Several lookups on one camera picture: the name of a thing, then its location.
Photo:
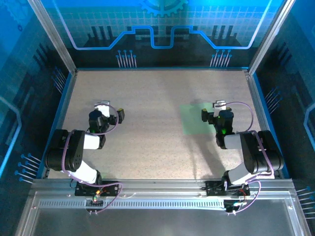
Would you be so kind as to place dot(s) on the green paper sheet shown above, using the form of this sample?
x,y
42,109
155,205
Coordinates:
x,y
192,120

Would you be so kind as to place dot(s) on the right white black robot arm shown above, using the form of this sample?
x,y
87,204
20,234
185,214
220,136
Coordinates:
x,y
256,152

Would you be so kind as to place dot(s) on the blue table edge strip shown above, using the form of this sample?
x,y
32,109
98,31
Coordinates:
x,y
270,123
55,125

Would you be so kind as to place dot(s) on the small LED circuit board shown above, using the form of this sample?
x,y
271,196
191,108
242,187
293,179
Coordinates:
x,y
94,200

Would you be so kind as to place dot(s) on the grey metal plate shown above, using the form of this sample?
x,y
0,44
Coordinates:
x,y
160,221

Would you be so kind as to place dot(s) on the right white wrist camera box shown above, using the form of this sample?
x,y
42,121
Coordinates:
x,y
219,108

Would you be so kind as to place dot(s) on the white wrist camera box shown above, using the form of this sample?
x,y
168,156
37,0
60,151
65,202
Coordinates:
x,y
104,109
219,108

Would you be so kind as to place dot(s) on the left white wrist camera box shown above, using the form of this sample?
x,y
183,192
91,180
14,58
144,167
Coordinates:
x,y
104,109

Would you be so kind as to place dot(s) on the aluminium side rail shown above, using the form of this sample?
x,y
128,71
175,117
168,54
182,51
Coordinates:
x,y
263,123
60,125

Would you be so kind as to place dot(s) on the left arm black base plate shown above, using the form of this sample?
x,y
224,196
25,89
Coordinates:
x,y
110,188

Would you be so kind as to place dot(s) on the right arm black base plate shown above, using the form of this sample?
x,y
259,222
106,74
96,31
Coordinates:
x,y
212,189

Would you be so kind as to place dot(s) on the aluminium cross rail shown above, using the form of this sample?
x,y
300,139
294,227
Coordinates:
x,y
160,186

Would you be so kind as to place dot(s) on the aluminium frame post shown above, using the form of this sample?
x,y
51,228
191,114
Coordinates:
x,y
53,37
270,37

